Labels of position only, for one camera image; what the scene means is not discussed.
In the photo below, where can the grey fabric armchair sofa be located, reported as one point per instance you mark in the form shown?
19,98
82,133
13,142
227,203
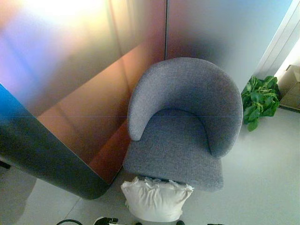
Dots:
178,138

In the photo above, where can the brown cardboard box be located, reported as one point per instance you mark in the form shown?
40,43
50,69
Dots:
291,93

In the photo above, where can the white door frame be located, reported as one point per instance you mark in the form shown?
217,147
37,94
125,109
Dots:
279,39

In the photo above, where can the white pillow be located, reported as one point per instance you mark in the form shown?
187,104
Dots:
152,199

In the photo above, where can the green leafy plant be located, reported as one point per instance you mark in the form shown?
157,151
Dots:
259,100

